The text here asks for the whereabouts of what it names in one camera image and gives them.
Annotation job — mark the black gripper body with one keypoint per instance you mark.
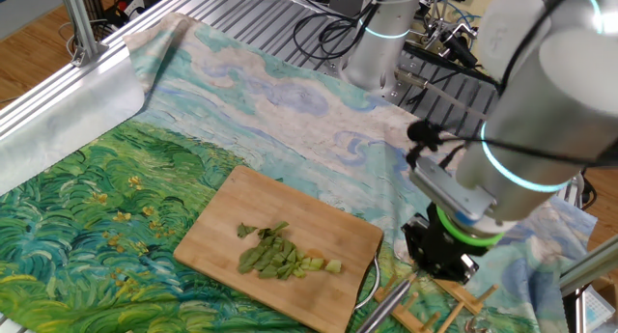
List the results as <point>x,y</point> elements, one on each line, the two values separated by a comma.
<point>439,251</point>

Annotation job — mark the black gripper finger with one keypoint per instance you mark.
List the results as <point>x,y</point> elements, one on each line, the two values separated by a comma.
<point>466,268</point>
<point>410,239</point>

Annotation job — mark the steel cleaver knife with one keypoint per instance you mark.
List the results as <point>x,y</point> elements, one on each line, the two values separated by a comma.
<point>384,306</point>

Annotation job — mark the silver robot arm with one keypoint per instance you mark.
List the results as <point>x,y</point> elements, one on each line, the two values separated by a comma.
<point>545,106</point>

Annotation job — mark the cut pakchoi stem piece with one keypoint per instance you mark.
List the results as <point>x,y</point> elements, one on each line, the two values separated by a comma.
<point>288,251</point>
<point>305,263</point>
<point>333,266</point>
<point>298,272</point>
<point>316,263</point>

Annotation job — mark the cut pakchoi leaf piece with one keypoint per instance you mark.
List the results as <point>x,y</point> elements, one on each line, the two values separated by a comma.
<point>251,259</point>
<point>285,270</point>
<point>268,271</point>
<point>272,229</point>

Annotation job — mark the wooden peg dish rack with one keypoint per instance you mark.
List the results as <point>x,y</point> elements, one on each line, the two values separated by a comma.
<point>458,299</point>

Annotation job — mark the clear plastic bag of screws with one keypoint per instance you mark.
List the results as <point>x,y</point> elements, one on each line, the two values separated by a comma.
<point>473,325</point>

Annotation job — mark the wooden cutting board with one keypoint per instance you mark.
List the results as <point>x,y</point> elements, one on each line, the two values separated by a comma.
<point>314,217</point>

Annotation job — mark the clear plastic box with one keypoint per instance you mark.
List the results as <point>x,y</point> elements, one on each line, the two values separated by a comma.
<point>598,313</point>

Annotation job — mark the painted landscape tablecloth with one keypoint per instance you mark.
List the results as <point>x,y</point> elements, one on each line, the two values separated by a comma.
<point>289,106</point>

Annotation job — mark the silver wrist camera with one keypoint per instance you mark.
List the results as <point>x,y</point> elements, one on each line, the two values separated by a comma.
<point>449,193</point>

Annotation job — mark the aluminium frame post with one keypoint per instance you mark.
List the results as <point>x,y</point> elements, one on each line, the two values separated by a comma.
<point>589,268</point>

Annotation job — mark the black camera on mount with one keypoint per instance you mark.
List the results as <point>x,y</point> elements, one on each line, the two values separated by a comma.
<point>456,46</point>

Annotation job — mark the slanted aluminium frame beam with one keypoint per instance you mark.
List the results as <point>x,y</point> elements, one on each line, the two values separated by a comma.
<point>79,19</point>

